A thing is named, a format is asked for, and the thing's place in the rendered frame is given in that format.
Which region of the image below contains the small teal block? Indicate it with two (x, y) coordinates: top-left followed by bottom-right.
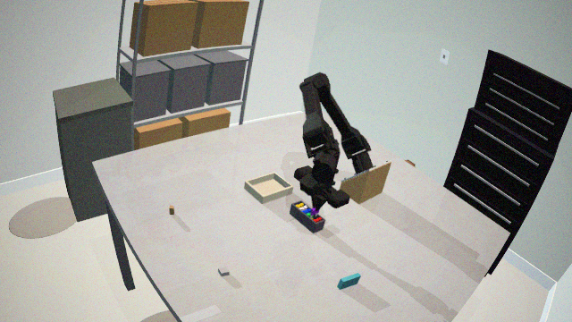
(337, 273), (361, 290)

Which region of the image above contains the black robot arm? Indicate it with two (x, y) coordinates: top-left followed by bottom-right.
(299, 72), (375, 196)

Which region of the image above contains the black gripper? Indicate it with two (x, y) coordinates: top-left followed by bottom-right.
(294, 165), (349, 211)

